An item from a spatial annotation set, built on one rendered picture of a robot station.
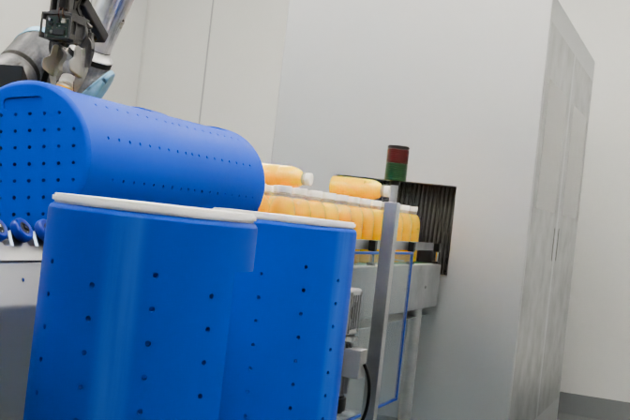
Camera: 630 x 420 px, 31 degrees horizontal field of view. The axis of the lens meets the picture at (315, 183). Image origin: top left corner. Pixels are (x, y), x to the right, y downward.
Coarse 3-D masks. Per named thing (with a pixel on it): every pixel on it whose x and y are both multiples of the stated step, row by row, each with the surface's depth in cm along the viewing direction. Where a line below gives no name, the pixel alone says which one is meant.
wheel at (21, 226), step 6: (12, 222) 195; (18, 222) 195; (24, 222) 197; (12, 228) 195; (18, 228) 195; (24, 228) 196; (30, 228) 198; (18, 234) 195; (24, 234) 195; (30, 234) 197; (18, 240) 196; (24, 240) 196
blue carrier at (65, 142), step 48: (0, 96) 215; (48, 96) 211; (0, 144) 214; (48, 144) 211; (96, 144) 210; (144, 144) 229; (192, 144) 252; (240, 144) 283; (0, 192) 214; (48, 192) 210; (96, 192) 213; (144, 192) 231; (192, 192) 251; (240, 192) 275
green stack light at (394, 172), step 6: (390, 162) 321; (390, 168) 321; (396, 168) 321; (402, 168) 321; (384, 174) 323; (390, 174) 321; (396, 174) 321; (402, 174) 321; (390, 180) 324; (396, 180) 321; (402, 180) 321
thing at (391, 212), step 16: (384, 208) 322; (384, 224) 322; (384, 240) 322; (384, 256) 321; (384, 272) 321; (384, 288) 321; (384, 304) 321; (384, 320) 321; (384, 336) 322; (368, 352) 321; (368, 368) 321; (368, 416) 320
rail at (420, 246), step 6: (360, 240) 350; (366, 240) 356; (378, 240) 369; (360, 246) 351; (366, 246) 357; (378, 246) 370; (396, 246) 391; (402, 246) 399; (420, 246) 424; (426, 246) 432; (432, 246) 442
